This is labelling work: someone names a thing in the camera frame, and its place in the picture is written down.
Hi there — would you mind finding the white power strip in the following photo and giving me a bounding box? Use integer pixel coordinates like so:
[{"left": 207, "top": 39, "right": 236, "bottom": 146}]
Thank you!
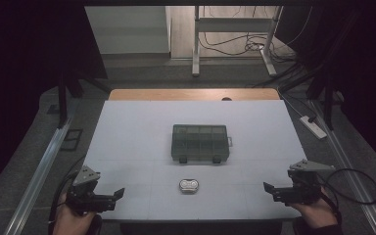
[{"left": 299, "top": 115, "right": 328, "bottom": 140}]

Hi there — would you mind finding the tangle of black floor cables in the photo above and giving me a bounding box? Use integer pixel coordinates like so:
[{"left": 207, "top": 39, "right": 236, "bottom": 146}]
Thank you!
[{"left": 198, "top": 5, "right": 312, "bottom": 65}]

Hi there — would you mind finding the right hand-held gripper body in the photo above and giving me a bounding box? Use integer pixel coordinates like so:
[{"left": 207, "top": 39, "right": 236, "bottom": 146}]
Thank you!
[{"left": 272, "top": 159, "right": 336, "bottom": 207}]

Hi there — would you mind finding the person's right hand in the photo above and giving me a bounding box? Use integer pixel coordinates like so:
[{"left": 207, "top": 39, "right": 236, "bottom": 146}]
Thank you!
[{"left": 288, "top": 188, "right": 339, "bottom": 229}]

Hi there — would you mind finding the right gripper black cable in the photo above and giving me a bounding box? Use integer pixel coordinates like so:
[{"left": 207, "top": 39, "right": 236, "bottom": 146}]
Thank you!
[{"left": 319, "top": 167, "right": 376, "bottom": 206}]

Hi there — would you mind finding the thin white cable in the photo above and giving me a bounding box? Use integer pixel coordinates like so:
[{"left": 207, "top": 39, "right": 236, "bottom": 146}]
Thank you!
[{"left": 276, "top": 86, "right": 305, "bottom": 119}]

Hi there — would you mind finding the black curtain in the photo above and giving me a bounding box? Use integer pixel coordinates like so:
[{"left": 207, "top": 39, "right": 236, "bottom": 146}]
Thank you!
[
  {"left": 275, "top": 0, "right": 376, "bottom": 177},
  {"left": 0, "top": 0, "right": 109, "bottom": 200}
]

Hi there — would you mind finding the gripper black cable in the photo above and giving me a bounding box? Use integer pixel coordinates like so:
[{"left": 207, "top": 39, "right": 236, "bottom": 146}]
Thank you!
[
  {"left": 319, "top": 167, "right": 376, "bottom": 206},
  {"left": 48, "top": 156, "right": 87, "bottom": 226}
]

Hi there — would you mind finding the white table board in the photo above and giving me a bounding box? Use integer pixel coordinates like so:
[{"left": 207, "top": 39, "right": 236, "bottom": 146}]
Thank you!
[{"left": 83, "top": 99, "right": 307, "bottom": 221}]

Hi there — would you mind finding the small silver oval case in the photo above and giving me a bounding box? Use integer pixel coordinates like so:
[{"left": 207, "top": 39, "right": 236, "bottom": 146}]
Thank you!
[{"left": 178, "top": 178, "right": 200, "bottom": 194}]

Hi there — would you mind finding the black metal stand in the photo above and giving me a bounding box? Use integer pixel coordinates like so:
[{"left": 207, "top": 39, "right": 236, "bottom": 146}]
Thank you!
[
  {"left": 57, "top": 70, "right": 112, "bottom": 130},
  {"left": 278, "top": 62, "right": 337, "bottom": 131}
]

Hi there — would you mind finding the white metal desk frame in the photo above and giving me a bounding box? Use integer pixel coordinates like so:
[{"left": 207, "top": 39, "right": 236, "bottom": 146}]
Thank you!
[{"left": 191, "top": 5, "right": 284, "bottom": 78}]

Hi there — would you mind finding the grey transparent compartment box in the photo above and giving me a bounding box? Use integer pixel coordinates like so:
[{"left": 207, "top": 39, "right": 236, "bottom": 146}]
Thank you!
[{"left": 170, "top": 123, "right": 233, "bottom": 165}]

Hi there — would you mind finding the person's left hand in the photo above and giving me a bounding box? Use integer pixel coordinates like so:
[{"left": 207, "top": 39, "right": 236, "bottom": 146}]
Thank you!
[{"left": 52, "top": 192, "right": 97, "bottom": 235}]

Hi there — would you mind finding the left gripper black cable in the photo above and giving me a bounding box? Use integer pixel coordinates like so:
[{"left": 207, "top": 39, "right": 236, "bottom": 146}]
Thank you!
[{"left": 48, "top": 156, "right": 87, "bottom": 226}]

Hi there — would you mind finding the aluminium rail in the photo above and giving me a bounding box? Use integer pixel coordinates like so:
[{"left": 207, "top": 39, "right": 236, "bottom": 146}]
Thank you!
[
  {"left": 3, "top": 116, "right": 74, "bottom": 235},
  {"left": 307, "top": 99, "right": 376, "bottom": 235}
]

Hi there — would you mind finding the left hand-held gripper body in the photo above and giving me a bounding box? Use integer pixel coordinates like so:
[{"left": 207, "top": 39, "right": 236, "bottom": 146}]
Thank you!
[{"left": 66, "top": 164, "right": 117, "bottom": 217}]

